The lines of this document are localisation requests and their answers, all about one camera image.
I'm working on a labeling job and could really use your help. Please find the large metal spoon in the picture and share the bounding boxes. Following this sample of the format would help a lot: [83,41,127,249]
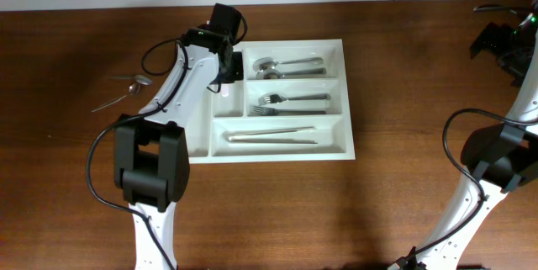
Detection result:
[253,57,324,72]
[256,67,326,80]

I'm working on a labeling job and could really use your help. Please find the metal fork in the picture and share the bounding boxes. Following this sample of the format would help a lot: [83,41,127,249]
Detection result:
[251,106,326,116]
[257,93,331,106]

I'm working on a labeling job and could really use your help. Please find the metal tongs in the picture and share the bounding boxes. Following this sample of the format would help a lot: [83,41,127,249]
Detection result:
[223,126,317,145]

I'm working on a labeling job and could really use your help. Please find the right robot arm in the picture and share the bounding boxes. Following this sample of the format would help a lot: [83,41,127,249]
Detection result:
[390,3,537,269]

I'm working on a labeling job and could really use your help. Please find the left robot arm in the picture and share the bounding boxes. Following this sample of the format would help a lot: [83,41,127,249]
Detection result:
[113,26,240,269]

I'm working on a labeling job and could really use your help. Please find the white plastic cutlery tray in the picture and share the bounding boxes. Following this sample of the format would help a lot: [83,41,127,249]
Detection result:
[186,39,355,163]

